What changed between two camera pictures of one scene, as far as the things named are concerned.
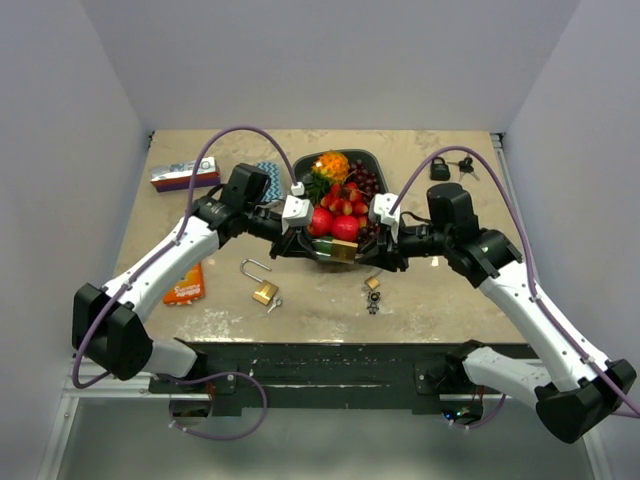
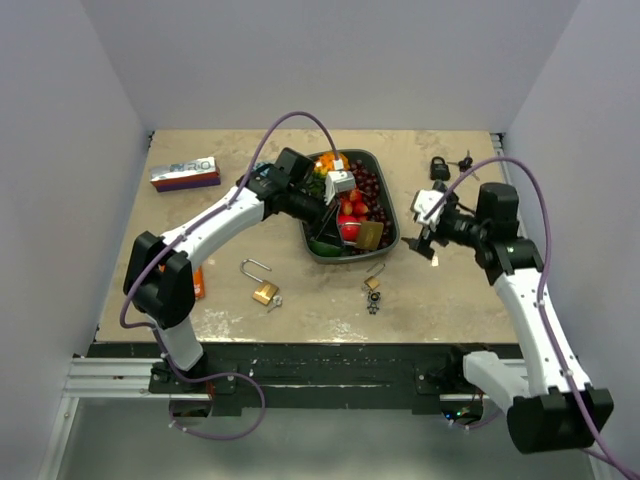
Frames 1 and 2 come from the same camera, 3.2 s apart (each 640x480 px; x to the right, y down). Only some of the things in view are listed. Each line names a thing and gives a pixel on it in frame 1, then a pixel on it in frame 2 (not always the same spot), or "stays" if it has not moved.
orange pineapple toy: (330, 167) stays
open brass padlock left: (266, 290) stays
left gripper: (297, 242) → (327, 229)
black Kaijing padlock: (439, 172) stays
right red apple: (345, 227) stays
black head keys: (465, 166) stays
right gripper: (379, 255) → (422, 246)
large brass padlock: (343, 251) → (370, 234)
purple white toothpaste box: (180, 175) stays
